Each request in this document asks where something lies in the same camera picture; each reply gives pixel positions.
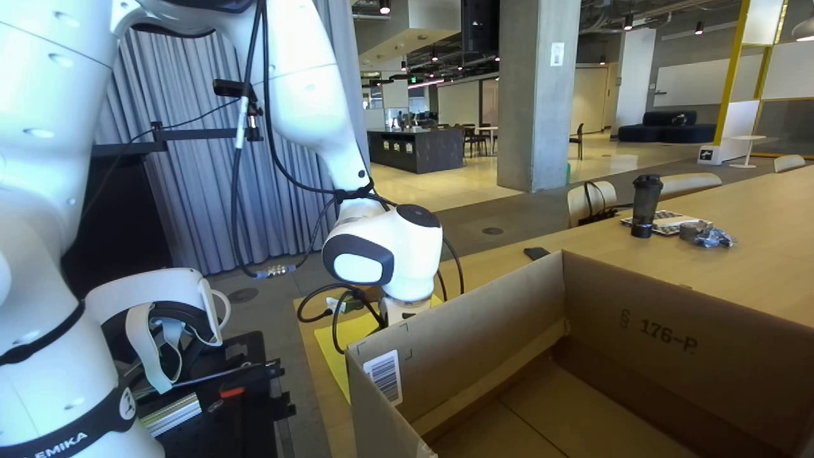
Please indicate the yellow towel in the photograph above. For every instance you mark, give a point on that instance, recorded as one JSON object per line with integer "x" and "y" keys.
{"x": 351, "y": 339}

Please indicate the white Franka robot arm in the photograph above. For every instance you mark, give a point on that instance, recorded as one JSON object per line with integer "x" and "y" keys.
{"x": 42, "y": 168}

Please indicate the black drinking bottle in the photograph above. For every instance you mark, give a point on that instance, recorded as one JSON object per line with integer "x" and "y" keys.
{"x": 648, "y": 199}

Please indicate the grey crumpled bag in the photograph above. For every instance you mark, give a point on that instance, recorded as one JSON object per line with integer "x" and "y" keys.
{"x": 705, "y": 236}

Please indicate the white flat item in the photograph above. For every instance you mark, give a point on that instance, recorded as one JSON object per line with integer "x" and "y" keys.
{"x": 665, "y": 226}

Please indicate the yellow steel column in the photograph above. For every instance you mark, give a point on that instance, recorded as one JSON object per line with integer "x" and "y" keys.
{"x": 730, "y": 77}

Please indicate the brown cardboard box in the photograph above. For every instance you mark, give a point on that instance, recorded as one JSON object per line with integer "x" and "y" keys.
{"x": 677, "y": 357}

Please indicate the black computer tower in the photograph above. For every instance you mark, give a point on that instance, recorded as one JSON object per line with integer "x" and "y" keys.
{"x": 127, "y": 219}

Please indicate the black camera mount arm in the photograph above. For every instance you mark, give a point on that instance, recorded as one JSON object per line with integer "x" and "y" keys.
{"x": 195, "y": 134}

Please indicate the small black phone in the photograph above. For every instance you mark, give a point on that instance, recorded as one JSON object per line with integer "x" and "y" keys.
{"x": 534, "y": 253}

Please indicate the black kitchen counter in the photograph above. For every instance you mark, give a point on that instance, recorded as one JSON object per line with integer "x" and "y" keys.
{"x": 416, "y": 152}

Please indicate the black robot mounting cart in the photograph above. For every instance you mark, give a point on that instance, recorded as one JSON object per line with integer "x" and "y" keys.
{"x": 213, "y": 409}

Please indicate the grey curtain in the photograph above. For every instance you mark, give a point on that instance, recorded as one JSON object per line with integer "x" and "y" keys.
{"x": 186, "y": 168}

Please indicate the concrete pillar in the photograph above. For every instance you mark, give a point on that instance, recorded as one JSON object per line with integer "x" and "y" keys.
{"x": 534, "y": 93}

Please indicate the white VR headset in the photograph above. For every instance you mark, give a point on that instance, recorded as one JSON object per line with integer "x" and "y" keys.
{"x": 143, "y": 294}

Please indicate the dark lounge sofa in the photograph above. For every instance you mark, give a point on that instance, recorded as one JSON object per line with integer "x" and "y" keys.
{"x": 669, "y": 128}

